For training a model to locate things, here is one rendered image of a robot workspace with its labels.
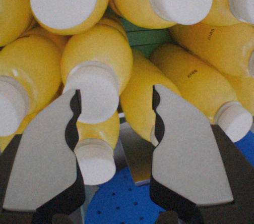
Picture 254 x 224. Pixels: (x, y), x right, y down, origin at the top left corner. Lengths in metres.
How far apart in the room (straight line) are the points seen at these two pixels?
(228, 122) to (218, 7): 0.11
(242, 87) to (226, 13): 0.11
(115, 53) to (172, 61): 0.15
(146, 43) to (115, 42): 0.18
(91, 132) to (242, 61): 0.17
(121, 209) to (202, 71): 0.24
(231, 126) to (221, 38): 0.10
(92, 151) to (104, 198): 0.20
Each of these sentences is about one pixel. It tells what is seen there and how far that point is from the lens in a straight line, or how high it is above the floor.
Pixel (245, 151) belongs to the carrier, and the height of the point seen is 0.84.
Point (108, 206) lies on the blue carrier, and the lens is 0.36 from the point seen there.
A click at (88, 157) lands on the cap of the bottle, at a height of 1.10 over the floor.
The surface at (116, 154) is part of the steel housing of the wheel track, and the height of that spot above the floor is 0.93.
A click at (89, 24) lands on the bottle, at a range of 0.16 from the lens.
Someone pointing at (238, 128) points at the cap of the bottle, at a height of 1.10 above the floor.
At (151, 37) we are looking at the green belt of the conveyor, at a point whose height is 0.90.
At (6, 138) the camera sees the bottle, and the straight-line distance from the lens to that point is 0.21.
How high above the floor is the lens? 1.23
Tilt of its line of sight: 58 degrees down
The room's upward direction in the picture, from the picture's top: 154 degrees clockwise
